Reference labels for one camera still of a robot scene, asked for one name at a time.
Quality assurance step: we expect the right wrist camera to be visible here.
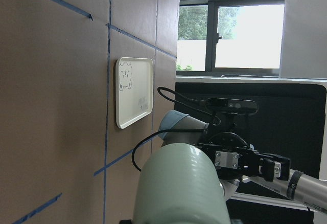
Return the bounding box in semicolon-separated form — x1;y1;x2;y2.
205;98;259;115

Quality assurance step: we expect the cream bear tray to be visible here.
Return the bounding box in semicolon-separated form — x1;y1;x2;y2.
115;57;154;129

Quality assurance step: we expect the light green cup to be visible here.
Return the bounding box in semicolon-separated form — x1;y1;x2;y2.
132;143;230;223

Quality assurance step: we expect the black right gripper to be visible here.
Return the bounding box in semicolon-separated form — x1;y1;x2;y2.
196;132;291;182

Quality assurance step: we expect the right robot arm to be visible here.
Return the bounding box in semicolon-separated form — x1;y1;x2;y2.
158;110;326;214

